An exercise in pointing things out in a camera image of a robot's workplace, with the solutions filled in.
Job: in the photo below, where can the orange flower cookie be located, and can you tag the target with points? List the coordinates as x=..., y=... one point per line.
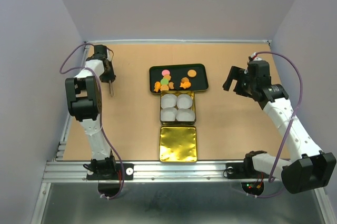
x=168, y=77

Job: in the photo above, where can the metal tongs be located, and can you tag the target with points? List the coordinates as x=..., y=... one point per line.
x=111, y=89

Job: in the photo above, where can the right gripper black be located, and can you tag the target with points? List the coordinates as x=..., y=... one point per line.
x=238, y=73

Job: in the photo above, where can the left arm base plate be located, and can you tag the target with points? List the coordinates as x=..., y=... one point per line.
x=112, y=174

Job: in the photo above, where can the white paper cup back right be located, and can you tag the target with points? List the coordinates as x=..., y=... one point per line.
x=184, y=101

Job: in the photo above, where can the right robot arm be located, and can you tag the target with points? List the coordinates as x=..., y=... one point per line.
x=309, y=166

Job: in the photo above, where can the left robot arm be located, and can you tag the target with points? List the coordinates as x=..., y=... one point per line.
x=84, y=101

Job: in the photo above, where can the gold cookie tin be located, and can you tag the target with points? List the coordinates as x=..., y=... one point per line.
x=179, y=123

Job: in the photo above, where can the white paper cup back left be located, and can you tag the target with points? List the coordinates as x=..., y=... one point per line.
x=168, y=101

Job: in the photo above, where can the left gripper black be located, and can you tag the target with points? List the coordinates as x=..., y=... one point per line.
x=111, y=77

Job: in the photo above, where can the white paper cup front right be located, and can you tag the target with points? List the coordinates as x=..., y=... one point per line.
x=185, y=115

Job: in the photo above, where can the pink sandwich cookie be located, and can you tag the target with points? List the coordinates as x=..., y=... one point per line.
x=165, y=72

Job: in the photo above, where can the gold tin lid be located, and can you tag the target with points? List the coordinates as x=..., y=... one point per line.
x=178, y=144

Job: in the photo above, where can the black serving tray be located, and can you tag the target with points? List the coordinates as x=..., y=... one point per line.
x=177, y=72

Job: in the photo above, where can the round dotted tan biscuit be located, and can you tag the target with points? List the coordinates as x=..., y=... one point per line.
x=164, y=88

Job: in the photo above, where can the green sandwich cookie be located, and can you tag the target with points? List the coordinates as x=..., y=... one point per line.
x=164, y=81

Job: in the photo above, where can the aluminium rail frame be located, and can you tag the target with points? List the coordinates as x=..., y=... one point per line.
x=174, y=193

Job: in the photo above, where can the swirl tan cookie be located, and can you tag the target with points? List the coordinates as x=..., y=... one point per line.
x=185, y=79

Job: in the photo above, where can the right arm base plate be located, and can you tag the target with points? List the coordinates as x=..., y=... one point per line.
x=245, y=170

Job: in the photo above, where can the orange fish cookie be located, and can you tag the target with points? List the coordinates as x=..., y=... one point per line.
x=157, y=87
x=185, y=85

